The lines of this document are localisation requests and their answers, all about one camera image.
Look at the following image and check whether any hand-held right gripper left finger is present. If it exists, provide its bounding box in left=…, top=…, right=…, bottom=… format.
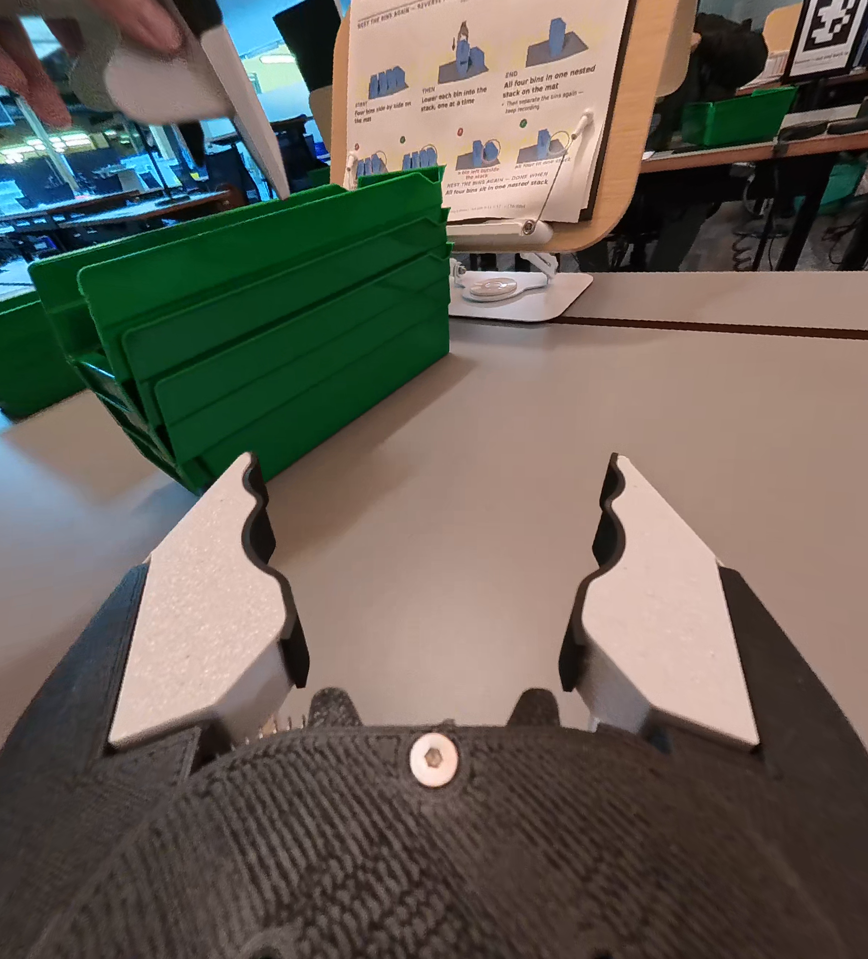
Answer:
left=106, top=452, right=310, bottom=754

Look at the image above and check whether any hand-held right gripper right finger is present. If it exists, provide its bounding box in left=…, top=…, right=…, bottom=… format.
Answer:
left=558, top=453, right=761, bottom=754

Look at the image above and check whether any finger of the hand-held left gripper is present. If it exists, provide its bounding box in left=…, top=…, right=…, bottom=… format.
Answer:
left=202, top=26, right=290, bottom=199

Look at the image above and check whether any grey desk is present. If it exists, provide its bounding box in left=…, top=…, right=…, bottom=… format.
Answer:
left=0, top=270, right=868, bottom=833

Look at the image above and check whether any white clipboard stand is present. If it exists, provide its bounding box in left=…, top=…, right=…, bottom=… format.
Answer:
left=445, top=217, right=594, bottom=325

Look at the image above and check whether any instruction sheet on wooden board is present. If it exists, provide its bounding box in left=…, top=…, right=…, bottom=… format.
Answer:
left=331, top=0, right=682, bottom=253

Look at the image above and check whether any long wooden table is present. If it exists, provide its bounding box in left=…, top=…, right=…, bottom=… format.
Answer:
left=640, top=112, right=868, bottom=271

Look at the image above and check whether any green crate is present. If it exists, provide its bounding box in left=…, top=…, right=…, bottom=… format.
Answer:
left=816, top=161, right=868, bottom=214

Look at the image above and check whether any black box device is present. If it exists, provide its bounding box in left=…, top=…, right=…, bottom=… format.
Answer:
left=777, top=112, right=868, bottom=139

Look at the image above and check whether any printed marker board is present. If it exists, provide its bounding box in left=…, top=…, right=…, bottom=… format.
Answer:
left=782, top=0, right=868, bottom=82

